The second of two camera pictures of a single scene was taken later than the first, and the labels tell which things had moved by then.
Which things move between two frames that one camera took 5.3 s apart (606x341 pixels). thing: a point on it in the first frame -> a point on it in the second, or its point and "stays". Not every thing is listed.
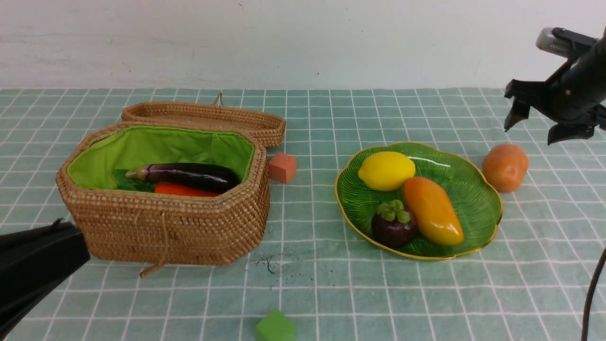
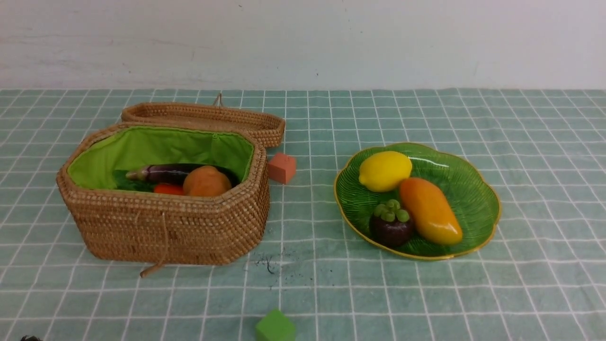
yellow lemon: [386, 170] stays
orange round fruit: [505, 167] -> [206, 181]
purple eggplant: [203, 177] stays
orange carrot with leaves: [122, 181] stays
